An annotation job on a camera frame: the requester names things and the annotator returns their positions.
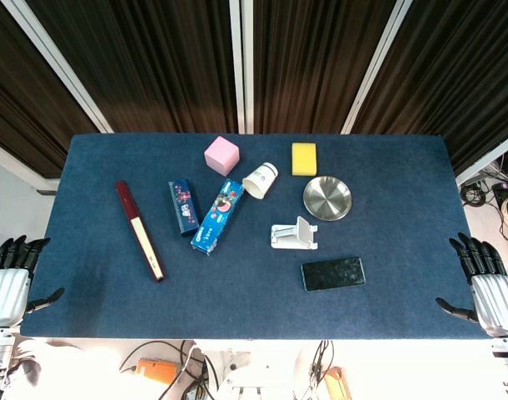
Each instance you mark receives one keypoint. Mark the round stainless steel plate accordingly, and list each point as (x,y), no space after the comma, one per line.
(328,199)

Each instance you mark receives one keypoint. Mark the white frame post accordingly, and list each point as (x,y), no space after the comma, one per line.
(58,62)
(236,62)
(377,62)
(249,62)

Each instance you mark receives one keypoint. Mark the black smartphone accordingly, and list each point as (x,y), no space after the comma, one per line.
(333,274)

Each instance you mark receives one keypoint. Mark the white frame beam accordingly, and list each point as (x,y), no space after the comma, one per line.
(487,160)
(21,160)

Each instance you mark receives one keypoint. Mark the pink cube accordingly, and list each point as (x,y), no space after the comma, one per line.
(220,156)

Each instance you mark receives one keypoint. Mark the dark red folded fan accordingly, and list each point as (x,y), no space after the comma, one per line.
(139,229)

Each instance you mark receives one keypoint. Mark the orange tool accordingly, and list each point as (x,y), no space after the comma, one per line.
(339,381)

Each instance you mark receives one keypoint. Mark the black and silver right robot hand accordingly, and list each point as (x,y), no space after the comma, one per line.
(497,300)

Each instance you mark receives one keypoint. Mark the black electronic device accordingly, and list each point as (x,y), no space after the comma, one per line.
(507,189)

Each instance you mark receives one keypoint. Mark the white folding phone stand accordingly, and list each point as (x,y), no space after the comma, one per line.
(304,237)

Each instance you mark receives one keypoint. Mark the blue felt table cover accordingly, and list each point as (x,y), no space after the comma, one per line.
(237,300)

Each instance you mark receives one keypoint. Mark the yellow sponge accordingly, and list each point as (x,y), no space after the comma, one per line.
(305,159)

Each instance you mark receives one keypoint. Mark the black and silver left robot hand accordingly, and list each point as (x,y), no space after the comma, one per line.
(8,291)

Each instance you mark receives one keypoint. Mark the dark blue patterned box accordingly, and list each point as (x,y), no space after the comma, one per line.
(185,208)

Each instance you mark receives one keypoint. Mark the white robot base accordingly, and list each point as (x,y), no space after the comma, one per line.
(254,375)

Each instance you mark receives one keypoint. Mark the white paper cup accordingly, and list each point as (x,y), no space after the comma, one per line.
(260,179)

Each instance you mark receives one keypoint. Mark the dark brown pleated curtain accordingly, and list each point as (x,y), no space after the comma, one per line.
(154,62)
(454,75)
(312,62)
(21,91)

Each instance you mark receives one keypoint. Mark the blue Oreo cookie box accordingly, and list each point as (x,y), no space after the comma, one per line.
(216,216)

